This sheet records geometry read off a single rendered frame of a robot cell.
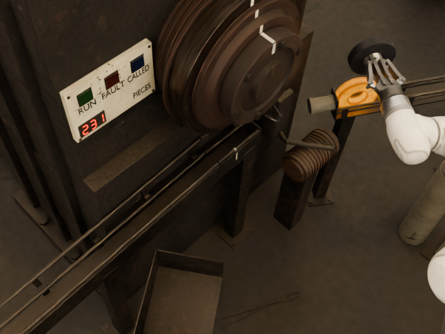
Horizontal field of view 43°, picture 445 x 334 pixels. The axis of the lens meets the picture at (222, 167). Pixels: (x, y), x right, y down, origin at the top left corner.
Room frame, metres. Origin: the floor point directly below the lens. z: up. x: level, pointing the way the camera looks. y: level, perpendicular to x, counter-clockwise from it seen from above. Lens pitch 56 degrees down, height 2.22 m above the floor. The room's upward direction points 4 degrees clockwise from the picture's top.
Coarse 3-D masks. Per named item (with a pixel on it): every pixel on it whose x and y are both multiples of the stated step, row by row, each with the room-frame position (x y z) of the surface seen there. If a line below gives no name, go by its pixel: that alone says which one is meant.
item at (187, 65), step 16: (224, 0) 1.06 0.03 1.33; (240, 0) 1.05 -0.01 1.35; (256, 0) 1.08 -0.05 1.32; (208, 16) 1.03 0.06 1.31; (224, 16) 1.01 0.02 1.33; (192, 32) 1.00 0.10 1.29; (208, 32) 0.99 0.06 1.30; (192, 48) 0.97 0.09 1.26; (208, 48) 0.96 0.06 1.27; (176, 64) 0.96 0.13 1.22; (192, 64) 0.93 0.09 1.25; (176, 80) 0.94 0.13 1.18; (192, 80) 0.92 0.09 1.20; (176, 96) 0.92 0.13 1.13; (176, 112) 0.94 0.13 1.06; (192, 112) 0.92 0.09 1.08; (192, 128) 0.92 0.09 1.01; (208, 128) 0.97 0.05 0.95
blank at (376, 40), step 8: (368, 40) 1.35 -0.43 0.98; (376, 40) 1.35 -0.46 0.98; (384, 40) 1.35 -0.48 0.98; (352, 48) 1.35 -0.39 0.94; (360, 48) 1.33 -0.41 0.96; (368, 48) 1.33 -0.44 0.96; (376, 48) 1.34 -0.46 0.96; (384, 48) 1.34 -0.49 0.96; (392, 48) 1.35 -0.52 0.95; (352, 56) 1.33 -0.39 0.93; (360, 56) 1.33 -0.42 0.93; (384, 56) 1.35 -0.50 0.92; (392, 56) 1.36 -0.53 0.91; (352, 64) 1.33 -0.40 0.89; (360, 64) 1.33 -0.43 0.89; (360, 72) 1.34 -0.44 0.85
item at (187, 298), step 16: (160, 256) 0.69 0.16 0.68; (176, 256) 0.68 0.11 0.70; (192, 256) 0.68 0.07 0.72; (160, 272) 0.67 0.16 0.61; (176, 272) 0.67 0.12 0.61; (192, 272) 0.67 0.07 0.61; (208, 272) 0.67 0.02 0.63; (160, 288) 0.62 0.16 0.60; (176, 288) 0.62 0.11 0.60; (192, 288) 0.62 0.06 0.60; (208, 288) 0.63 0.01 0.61; (144, 304) 0.54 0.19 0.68; (160, 304) 0.57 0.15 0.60; (176, 304) 0.57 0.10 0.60; (192, 304) 0.58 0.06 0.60; (208, 304) 0.58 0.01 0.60; (144, 320) 0.51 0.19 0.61; (160, 320) 0.52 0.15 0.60; (176, 320) 0.53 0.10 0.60; (192, 320) 0.53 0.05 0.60; (208, 320) 0.53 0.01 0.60
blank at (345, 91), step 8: (352, 80) 1.36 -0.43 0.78; (360, 80) 1.36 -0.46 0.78; (344, 88) 1.34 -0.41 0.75; (352, 88) 1.34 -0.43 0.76; (360, 88) 1.35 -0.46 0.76; (344, 96) 1.34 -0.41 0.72; (360, 96) 1.38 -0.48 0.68; (368, 96) 1.36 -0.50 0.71; (376, 96) 1.37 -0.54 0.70; (344, 104) 1.34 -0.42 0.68; (352, 104) 1.35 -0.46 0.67
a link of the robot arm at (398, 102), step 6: (396, 96) 1.14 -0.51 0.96; (402, 96) 1.15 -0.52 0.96; (384, 102) 1.14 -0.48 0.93; (390, 102) 1.13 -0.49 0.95; (396, 102) 1.12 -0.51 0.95; (402, 102) 1.12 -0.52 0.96; (408, 102) 1.13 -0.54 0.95; (384, 108) 1.12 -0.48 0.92; (390, 108) 1.11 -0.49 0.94; (396, 108) 1.10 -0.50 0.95; (402, 108) 1.10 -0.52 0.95; (408, 108) 1.10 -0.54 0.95; (384, 114) 1.11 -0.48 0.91; (384, 120) 1.10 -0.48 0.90
